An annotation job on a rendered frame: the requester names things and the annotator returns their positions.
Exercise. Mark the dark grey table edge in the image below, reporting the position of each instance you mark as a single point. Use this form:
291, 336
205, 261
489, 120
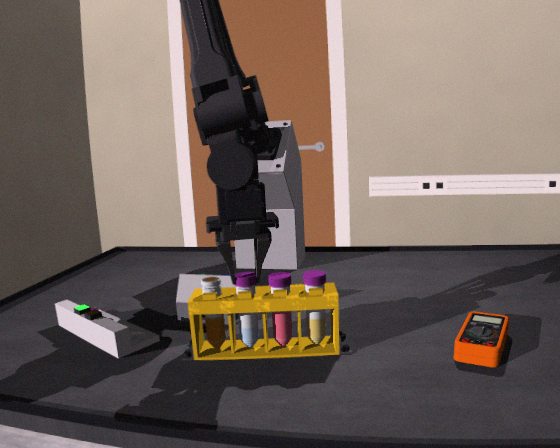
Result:
233, 438

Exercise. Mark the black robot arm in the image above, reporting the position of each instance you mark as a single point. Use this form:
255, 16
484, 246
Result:
235, 152

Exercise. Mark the white key housing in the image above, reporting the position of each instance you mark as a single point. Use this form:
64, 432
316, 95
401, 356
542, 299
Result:
186, 285

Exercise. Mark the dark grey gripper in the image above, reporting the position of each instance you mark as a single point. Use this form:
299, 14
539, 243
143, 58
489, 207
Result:
262, 240

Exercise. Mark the orange digital multimeter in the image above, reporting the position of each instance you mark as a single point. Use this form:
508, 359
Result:
481, 339

